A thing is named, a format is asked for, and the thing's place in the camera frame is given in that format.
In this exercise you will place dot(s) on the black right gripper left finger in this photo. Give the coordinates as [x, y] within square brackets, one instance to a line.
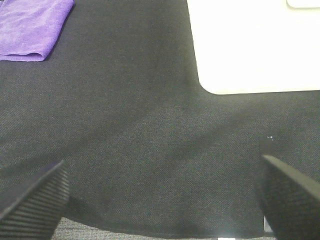
[32, 209]

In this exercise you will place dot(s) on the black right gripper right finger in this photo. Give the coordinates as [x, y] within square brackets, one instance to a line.
[289, 200]

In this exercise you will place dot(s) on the purple microfiber towel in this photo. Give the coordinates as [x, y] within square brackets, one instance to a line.
[29, 29]

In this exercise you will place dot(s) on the dark grey table mat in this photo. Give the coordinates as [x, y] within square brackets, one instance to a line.
[149, 151]

